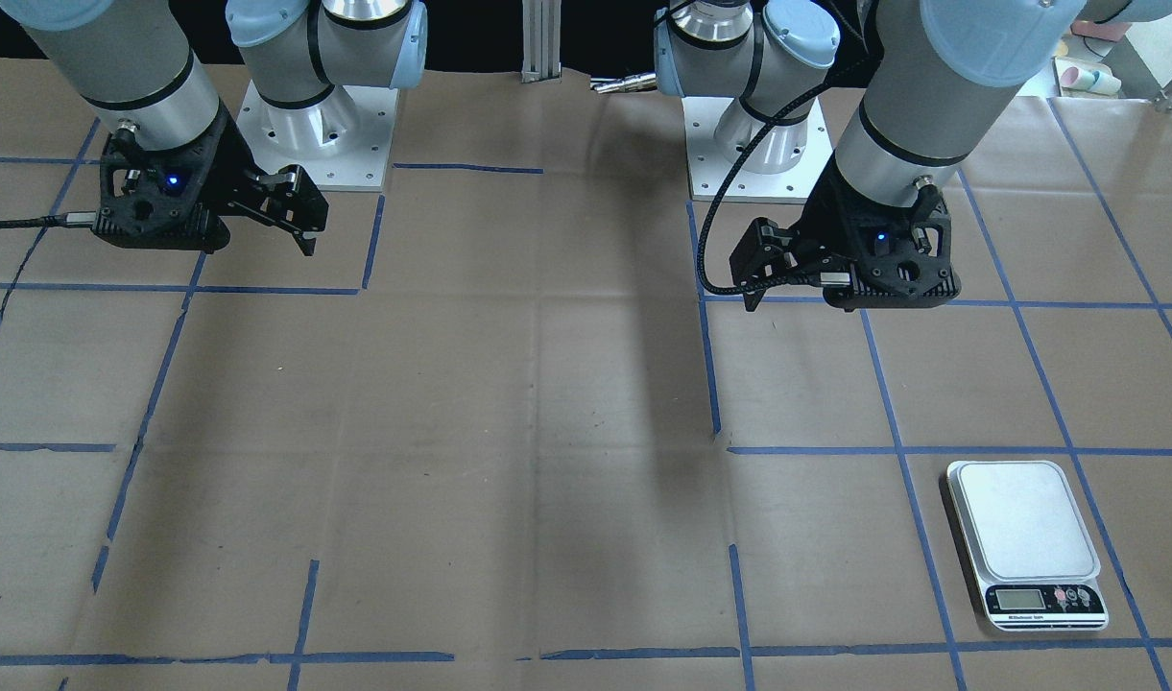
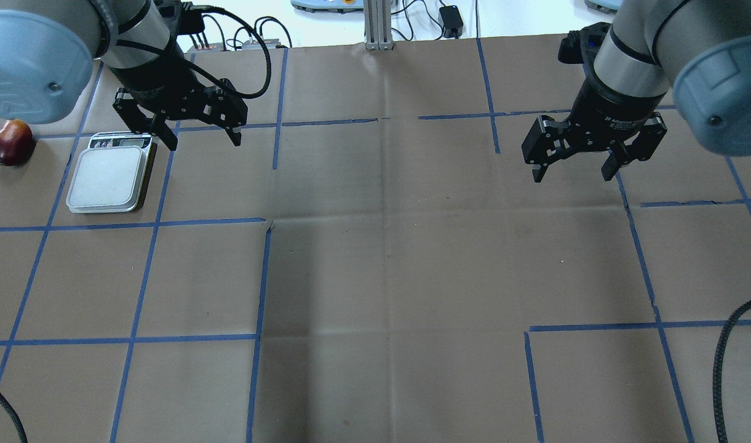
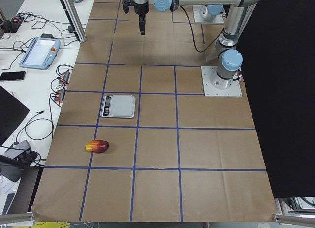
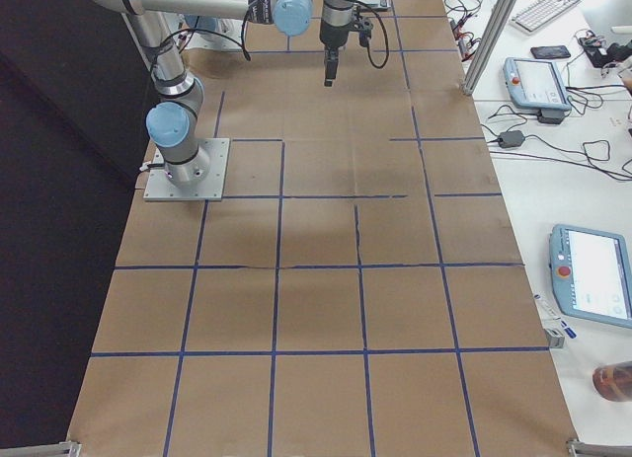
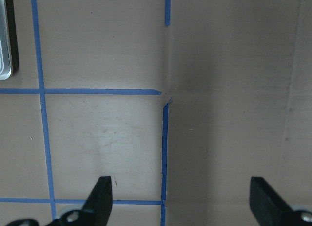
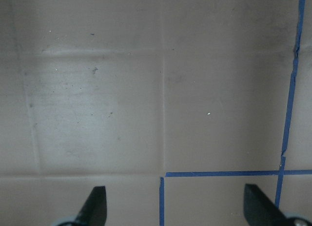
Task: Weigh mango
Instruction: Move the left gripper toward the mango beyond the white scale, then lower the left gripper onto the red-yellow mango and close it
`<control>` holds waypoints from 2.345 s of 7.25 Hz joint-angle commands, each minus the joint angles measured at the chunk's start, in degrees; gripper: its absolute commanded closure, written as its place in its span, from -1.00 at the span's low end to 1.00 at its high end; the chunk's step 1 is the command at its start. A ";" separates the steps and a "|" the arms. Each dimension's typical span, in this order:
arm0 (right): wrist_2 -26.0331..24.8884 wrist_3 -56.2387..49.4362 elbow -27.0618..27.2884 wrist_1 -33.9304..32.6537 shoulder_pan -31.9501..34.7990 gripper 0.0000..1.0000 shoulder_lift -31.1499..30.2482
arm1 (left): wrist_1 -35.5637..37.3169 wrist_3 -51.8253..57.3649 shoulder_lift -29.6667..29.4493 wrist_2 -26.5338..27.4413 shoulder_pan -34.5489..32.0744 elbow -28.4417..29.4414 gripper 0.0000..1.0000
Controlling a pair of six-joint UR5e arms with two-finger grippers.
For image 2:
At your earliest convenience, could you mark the black corrugated cable right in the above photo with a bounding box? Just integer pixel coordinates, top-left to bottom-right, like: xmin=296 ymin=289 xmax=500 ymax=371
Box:
xmin=712 ymin=292 xmax=751 ymax=443

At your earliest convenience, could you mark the grey electronics box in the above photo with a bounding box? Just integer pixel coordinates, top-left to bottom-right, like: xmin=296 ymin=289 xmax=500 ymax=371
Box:
xmin=236 ymin=39 xmax=286 ymax=50

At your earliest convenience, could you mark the aluminium frame post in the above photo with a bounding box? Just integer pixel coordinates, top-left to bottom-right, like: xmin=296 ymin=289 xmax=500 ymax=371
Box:
xmin=363 ymin=0 xmax=394 ymax=50

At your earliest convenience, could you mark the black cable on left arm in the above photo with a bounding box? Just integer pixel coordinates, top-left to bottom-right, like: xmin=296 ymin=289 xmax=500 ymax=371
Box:
xmin=177 ymin=5 xmax=272 ymax=100

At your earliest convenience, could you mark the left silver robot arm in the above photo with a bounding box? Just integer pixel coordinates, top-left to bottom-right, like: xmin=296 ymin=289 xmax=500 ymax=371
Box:
xmin=0 ymin=1 xmax=250 ymax=150

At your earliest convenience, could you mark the red yellow mango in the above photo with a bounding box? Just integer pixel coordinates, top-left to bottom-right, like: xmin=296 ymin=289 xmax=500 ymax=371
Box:
xmin=0 ymin=119 xmax=37 ymax=167

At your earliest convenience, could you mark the white digital kitchen scale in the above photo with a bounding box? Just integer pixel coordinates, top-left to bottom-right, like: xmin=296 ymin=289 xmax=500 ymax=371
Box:
xmin=65 ymin=131 xmax=154 ymax=214

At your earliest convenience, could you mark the black corrugated cable left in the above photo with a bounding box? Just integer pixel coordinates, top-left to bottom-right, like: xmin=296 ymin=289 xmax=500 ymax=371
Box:
xmin=0 ymin=373 xmax=28 ymax=443

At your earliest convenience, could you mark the black corrugated cable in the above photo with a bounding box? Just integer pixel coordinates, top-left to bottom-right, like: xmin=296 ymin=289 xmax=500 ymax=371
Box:
xmin=0 ymin=373 xmax=28 ymax=443
xmin=712 ymin=292 xmax=751 ymax=443

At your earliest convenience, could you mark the black power adapter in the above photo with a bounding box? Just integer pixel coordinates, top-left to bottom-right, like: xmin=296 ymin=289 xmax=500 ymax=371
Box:
xmin=438 ymin=5 xmax=464 ymax=39

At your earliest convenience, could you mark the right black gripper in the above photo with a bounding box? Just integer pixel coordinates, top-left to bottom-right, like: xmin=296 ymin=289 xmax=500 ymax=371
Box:
xmin=522 ymin=78 xmax=667 ymax=183

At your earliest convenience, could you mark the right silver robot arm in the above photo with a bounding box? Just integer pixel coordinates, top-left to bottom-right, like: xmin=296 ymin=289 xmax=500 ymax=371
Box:
xmin=522 ymin=1 xmax=751 ymax=183

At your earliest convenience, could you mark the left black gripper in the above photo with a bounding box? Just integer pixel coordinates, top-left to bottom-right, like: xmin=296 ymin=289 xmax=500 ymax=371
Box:
xmin=107 ymin=47 xmax=248 ymax=151

